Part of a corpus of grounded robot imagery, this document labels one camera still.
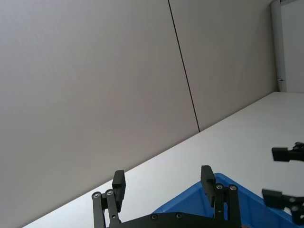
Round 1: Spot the blue plastic bin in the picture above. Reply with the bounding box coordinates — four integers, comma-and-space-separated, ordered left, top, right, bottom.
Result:
152, 172, 304, 228

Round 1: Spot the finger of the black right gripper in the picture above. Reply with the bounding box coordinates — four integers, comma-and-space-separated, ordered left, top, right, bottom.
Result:
262, 189, 304, 224
271, 142, 304, 163

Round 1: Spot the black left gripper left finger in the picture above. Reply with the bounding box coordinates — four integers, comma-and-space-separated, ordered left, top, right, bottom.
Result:
92, 170, 126, 228

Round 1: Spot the pale grey door frame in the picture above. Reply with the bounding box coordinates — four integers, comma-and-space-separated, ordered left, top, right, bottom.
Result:
270, 0, 304, 93

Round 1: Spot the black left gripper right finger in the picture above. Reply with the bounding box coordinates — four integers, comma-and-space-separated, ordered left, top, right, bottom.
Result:
200, 165, 241, 227

